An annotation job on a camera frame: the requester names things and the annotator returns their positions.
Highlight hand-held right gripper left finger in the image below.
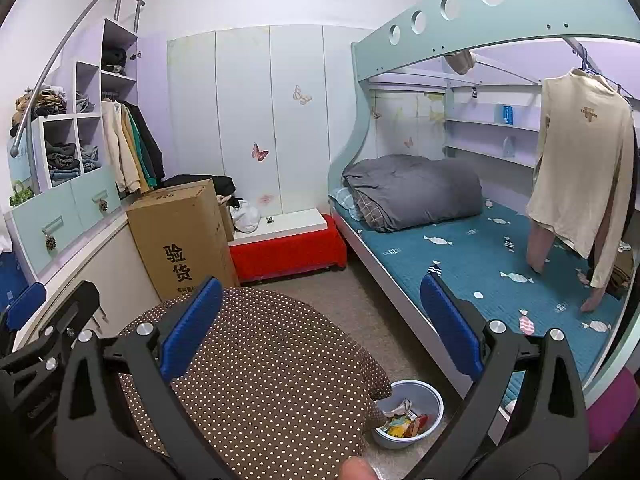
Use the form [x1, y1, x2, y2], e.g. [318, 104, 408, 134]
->
[55, 276, 226, 480]

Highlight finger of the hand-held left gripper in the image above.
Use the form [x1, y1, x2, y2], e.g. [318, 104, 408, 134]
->
[0, 282, 48, 352]
[46, 280, 102, 337]

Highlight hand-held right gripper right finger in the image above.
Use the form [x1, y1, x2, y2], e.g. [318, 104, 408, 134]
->
[415, 273, 590, 480]

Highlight grey waste basin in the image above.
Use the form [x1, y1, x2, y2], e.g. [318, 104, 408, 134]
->
[371, 380, 445, 451]

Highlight person's right hand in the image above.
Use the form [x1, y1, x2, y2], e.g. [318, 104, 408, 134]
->
[340, 456, 383, 480]

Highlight blue shopping bag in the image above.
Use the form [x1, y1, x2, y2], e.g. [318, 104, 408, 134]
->
[0, 250, 28, 313]

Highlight beige curved cabinet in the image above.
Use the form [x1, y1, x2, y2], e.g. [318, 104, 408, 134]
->
[12, 212, 161, 356]

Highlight teal printed bed sheet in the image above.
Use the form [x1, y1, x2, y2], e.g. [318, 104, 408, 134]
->
[329, 187, 631, 396]

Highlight wide teal drawer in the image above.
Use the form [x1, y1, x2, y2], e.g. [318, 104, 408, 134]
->
[11, 185, 83, 273]

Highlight large cardboard box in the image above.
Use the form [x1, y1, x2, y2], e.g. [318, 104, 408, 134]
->
[126, 178, 240, 302]

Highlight brown polka dot tablecloth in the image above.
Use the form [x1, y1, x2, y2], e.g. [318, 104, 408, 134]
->
[115, 287, 393, 480]

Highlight green plant decoration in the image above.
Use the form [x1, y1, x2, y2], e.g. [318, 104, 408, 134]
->
[9, 180, 36, 207]

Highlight small cardboard box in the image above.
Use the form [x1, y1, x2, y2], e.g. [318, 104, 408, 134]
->
[217, 202, 236, 242]

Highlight red storage bench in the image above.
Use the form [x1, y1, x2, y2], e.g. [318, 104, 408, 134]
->
[229, 214, 348, 283]

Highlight narrow teal drawer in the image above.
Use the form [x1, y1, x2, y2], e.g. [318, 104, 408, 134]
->
[70, 166, 122, 226]

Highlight white knotted plastic bag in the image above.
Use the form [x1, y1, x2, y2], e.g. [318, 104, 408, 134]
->
[229, 197, 262, 233]

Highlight white board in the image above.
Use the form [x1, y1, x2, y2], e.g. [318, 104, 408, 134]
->
[232, 208, 327, 247]

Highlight dark olive folded clothes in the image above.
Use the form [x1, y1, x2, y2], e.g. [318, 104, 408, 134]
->
[45, 141, 81, 183]

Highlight grey quilt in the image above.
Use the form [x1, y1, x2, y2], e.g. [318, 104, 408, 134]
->
[342, 154, 485, 233]

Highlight white cube shelf staircase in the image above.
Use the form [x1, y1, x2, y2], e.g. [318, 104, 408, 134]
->
[5, 17, 168, 286]

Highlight green hanging garment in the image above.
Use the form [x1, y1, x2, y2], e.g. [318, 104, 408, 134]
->
[127, 107, 158, 188]

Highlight cream hanging jacket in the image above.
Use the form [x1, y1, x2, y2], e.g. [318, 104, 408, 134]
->
[101, 99, 143, 195]

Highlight blue striped pillow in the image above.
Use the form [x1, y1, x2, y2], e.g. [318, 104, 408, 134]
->
[329, 187, 363, 221]

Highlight purple round stool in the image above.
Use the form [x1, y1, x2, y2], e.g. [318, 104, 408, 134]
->
[587, 367, 640, 453]

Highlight black hanging coat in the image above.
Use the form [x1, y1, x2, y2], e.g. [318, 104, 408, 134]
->
[132, 102, 167, 186]

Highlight pile of mixed clothes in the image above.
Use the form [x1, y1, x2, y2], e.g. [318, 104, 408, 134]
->
[11, 87, 67, 128]

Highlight beige hanging sweater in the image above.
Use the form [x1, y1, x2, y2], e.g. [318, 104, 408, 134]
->
[525, 67, 636, 288]

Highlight white wardrobe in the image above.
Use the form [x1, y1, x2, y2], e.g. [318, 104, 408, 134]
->
[166, 24, 368, 216]

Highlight brown hanging cap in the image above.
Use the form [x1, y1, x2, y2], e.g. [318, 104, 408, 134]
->
[446, 50, 476, 75]

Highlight blue clothes hanger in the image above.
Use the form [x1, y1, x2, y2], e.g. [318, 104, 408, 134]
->
[570, 42, 626, 96]

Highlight grey metal handrail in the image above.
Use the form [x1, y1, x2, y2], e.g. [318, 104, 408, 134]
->
[11, 0, 146, 157]

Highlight white wall shelf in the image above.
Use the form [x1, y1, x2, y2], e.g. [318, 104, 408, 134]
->
[442, 117, 543, 168]

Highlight teal bunk bed frame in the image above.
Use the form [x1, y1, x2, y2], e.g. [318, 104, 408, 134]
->
[327, 0, 640, 411]

